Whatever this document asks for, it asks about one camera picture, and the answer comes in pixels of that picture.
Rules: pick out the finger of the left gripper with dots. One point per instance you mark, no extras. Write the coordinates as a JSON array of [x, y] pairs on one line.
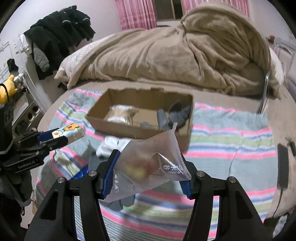
[[40, 136], [48, 145]]

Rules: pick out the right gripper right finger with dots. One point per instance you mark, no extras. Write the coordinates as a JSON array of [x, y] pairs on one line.
[[237, 217]]

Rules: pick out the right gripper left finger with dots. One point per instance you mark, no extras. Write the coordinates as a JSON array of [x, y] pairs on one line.
[[74, 203]]

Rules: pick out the white sock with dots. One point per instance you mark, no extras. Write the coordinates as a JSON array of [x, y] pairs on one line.
[[111, 143]]

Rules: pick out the cotton swab plastic bag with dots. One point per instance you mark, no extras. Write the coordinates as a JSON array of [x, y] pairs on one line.
[[122, 114]]

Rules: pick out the clear zip bag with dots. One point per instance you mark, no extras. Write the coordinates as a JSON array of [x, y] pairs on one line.
[[146, 164]]

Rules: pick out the dotted grey sock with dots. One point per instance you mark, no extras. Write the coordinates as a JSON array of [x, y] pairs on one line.
[[162, 120]]

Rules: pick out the blue tissue pack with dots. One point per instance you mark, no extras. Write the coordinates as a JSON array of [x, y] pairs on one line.
[[79, 174]]

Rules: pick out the white shelf unit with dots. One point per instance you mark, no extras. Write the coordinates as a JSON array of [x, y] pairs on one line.
[[27, 112]]

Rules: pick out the yellow plush toy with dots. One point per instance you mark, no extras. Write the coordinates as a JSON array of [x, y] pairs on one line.
[[7, 90]]

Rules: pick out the black phone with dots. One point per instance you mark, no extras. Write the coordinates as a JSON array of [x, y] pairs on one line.
[[283, 166]]

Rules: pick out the white quilted duvet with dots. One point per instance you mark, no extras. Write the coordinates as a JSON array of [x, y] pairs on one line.
[[70, 63]]

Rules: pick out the striped colourful towel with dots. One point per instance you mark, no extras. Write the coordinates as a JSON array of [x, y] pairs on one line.
[[224, 142]]

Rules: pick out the grey hanging garment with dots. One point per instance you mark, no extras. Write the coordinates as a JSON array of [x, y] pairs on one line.
[[40, 58]]

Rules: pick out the brown cardboard box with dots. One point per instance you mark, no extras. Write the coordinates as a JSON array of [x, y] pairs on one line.
[[142, 99]]

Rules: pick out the black hanging clothes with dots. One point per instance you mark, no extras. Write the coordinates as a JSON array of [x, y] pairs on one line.
[[56, 33]]

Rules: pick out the brown bed sheet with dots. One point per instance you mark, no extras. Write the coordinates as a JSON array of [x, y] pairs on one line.
[[280, 113]]

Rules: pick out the left pink curtain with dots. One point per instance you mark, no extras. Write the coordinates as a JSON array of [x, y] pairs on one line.
[[136, 14]]

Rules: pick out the pink curtain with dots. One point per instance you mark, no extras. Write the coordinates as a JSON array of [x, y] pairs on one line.
[[136, 14], [241, 6]]

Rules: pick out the beige fleece blanket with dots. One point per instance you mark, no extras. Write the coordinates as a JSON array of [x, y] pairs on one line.
[[211, 48]]

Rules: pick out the right pink curtain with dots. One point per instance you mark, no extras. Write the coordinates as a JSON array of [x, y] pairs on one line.
[[241, 6]]

